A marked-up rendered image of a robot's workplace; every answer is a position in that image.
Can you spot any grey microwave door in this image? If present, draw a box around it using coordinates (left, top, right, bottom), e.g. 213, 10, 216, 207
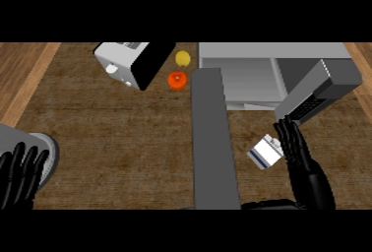
190, 67, 241, 211

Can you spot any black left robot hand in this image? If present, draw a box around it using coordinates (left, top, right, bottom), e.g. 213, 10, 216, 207
0, 142, 49, 211

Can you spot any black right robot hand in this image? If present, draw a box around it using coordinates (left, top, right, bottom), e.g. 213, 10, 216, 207
238, 114, 336, 211

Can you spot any white and black toaster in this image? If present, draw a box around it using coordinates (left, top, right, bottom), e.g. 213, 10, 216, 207
92, 41, 178, 93

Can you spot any yellow lemon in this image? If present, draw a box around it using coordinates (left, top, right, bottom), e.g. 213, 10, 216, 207
173, 50, 191, 68

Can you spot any orange fruit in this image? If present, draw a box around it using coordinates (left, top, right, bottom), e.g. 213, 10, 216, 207
166, 71, 188, 92

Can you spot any grey microwave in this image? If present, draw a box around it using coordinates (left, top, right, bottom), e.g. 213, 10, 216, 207
196, 41, 364, 126

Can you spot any white blue-striped milk carton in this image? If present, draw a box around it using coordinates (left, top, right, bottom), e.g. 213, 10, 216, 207
244, 133, 284, 171

